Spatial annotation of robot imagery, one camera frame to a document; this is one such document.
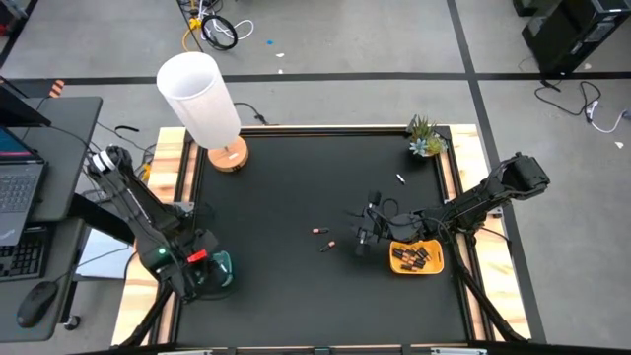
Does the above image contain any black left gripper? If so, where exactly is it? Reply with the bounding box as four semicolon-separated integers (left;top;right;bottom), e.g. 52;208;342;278
172;229;224;303

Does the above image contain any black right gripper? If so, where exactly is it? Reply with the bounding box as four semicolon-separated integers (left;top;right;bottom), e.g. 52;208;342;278
343;204;411;247

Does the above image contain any yellow plastic bin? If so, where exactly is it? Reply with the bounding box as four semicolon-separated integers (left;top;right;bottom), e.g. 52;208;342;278
388;238;446;276

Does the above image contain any black table mat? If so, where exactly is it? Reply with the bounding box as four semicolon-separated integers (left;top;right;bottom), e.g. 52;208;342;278
175;133;469;346

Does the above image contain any white paper sheet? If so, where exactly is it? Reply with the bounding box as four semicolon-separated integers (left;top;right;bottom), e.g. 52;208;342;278
76;227;138;281

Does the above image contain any potted succulent plant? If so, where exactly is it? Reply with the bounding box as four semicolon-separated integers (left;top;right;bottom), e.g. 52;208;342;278
406;113;450;160

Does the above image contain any black computer mouse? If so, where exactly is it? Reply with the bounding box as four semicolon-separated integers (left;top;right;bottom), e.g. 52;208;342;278
16;280;59;329

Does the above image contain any black keyboard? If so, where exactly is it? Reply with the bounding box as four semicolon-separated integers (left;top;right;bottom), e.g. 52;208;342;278
0;225;49;283

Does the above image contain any white shade wooden base lamp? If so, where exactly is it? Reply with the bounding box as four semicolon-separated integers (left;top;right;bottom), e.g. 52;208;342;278
155;51;250;174

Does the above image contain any black laptop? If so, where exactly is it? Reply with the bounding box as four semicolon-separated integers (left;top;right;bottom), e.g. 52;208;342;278
0;125;49;248

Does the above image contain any black desk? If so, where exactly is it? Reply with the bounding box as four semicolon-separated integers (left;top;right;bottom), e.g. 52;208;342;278
0;96;104;344

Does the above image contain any black monitor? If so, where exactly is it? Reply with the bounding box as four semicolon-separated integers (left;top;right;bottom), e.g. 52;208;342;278
0;78;53;128

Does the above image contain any black computer tower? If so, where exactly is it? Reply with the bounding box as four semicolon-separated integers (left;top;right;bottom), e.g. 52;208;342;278
521;0;631;76

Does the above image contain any black diagonal frame strut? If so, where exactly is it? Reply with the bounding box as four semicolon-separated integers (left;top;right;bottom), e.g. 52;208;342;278
451;236;529;344
117;285;178;349

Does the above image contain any black aluminium table frame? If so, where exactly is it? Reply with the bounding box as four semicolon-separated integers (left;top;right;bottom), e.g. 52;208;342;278
147;123;497;355

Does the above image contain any black lamp cable plug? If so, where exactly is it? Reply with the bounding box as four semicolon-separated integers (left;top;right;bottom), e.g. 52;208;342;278
232;101;270;126

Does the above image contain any black cable coil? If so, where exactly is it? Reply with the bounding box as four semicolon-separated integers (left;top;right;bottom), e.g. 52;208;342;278
199;13;239;52

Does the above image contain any white floor cable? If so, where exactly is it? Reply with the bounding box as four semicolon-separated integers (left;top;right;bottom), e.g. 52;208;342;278
199;18;255;43

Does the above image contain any black floor cable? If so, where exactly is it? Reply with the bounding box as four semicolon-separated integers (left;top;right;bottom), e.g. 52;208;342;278
534;78;603;119

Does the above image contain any yellow floor cable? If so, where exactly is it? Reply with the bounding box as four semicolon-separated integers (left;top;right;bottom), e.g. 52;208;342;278
180;17;203;53

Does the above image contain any white power cable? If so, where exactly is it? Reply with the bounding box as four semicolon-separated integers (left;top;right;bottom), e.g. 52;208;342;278
584;100;631;134

